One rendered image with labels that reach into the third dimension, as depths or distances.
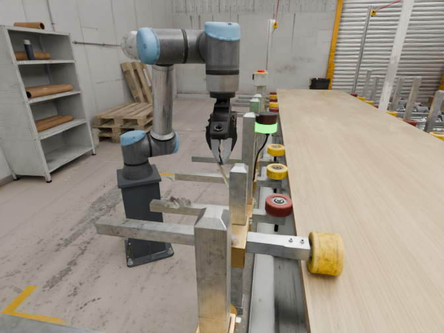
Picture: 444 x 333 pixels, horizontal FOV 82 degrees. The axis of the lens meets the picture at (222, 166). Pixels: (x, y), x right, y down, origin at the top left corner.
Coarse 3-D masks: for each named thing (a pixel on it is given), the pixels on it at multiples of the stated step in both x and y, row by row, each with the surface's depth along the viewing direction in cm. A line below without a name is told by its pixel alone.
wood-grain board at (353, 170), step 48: (288, 96) 273; (336, 96) 273; (288, 144) 127; (336, 144) 127; (384, 144) 127; (432, 144) 127; (336, 192) 82; (384, 192) 82; (432, 192) 82; (384, 240) 61; (432, 240) 61; (336, 288) 49; (384, 288) 49; (432, 288) 49
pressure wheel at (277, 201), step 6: (270, 198) 78; (276, 198) 78; (282, 198) 78; (288, 198) 78; (270, 204) 75; (276, 204) 75; (282, 204) 75; (288, 204) 75; (270, 210) 75; (276, 210) 74; (282, 210) 74; (288, 210) 74; (276, 216) 75; (282, 216) 74; (276, 228) 80
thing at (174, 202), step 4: (172, 196) 84; (168, 200) 84; (172, 200) 84; (176, 200) 83; (180, 200) 82; (184, 200) 85; (188, 200) 83; (168, 204) 81; (172, 204) 81; (176, 204) 82; (180, 204) 82; (184, 204) 82; (188, 204) 83; (176, 208) 81
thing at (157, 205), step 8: (152, 200) 86; (160, 200) 86; (152, 208) 84; (160, 208) 84; (168, 208) 83; (184, 208) 82; (192, 208) 82; (200, 208) 81; (224, 208) 81; (256, 216) 79; (264, 216) 78; (272, 216) 77; (280, 224) 78
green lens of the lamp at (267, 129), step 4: (256, 124) 72; (260, 124) 70; (276, 124) 71; (256, 128) 72; (260, 128) 71; (264, 128) 70; (268, 128) 70; (272, 128) 70; (276, 128) 72; (260, 132) 71; (264, 132) 71; (268, 132) 70; (272, 132) 71
